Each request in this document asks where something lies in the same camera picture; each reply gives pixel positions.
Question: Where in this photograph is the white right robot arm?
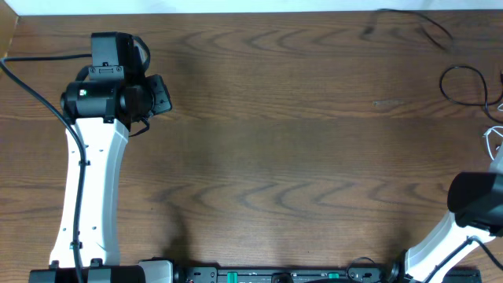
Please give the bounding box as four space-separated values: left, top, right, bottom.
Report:
389 151 502 282

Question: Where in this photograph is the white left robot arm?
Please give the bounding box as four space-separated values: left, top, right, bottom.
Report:
29 32 174 282

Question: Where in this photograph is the white USB cable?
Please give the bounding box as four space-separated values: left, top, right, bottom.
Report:
482 102 503 161

